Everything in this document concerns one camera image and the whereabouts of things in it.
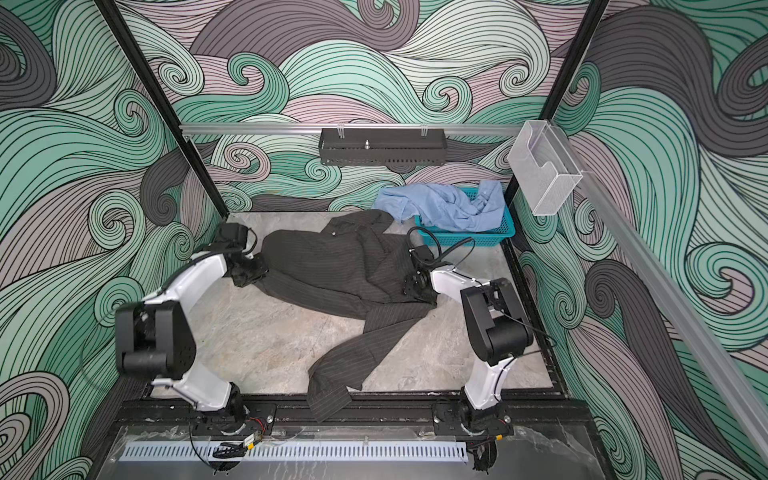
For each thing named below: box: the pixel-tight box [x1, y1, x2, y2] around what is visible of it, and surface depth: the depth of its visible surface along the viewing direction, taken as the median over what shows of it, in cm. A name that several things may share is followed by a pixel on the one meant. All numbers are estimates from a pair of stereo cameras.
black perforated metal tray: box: [318, 128, 448, 168], surface depth 97 cm
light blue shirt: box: [372, 180, 505, 233], surface depth 114 cm
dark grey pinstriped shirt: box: [239, 209, 438, 419], surface depth 95 cm
